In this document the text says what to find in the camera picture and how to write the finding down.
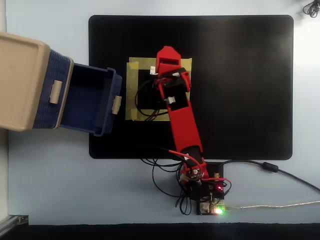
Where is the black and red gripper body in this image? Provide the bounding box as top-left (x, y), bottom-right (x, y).
top-left (155, 66), bottom-right (187, 91)

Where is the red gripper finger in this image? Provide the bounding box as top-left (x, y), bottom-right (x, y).
top-left (156, 46), bottom-right (182, 74)
top-left (178, 71), bottom-right (192, 91)

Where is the blue woven-pattern drawer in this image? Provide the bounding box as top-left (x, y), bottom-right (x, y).
top-left (58, 62), bottom-right (123, 138)
top-left (33, 49), bottom-right (75, 130)

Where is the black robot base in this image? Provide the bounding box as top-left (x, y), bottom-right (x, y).
top-left (187, 161), bottom-right (226, 216)

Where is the beige plastic drawer cabinet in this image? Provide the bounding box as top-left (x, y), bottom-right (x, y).
top-left (0, 31), bottom-right (75, 133)

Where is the yellow masking tape strip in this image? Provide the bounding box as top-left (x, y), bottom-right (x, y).
top-left (183, 57), bottom-right (193, 101)
top-left (124, 61), bottom-right (140, 122)

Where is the black table mat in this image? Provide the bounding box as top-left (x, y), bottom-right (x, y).
top-left (88, 14), bottom-right (295, 160)

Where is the controller board with LEDs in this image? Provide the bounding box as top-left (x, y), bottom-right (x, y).
top-left (198, 183), bottom-right (227, 216)

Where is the black backdrop cloth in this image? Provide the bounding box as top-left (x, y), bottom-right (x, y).
top-left (0, 223), bottom-right (320, 240)

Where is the thin black servo wire bundle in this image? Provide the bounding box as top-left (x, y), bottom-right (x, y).
top-left (134, 74), bottom-right (196, 216)

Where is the blue woven-pattern drawer, bare handle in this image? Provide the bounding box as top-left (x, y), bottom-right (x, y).
top-left (33, 49), bottom-right (75, 130)

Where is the black power cable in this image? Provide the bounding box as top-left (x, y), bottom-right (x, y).
top-left (216, 159), bottom-right (320, 194)

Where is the coiled black cable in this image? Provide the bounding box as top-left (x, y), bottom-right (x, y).
top-left (302, 0), bottom-right (320, 19)

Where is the silver USB cable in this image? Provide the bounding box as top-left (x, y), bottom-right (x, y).
top-left (224, 200), bottom-right (320, 211)

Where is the aluminium frame post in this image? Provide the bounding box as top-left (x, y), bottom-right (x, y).
top-left (0, 214), bottom-right (30, 235)

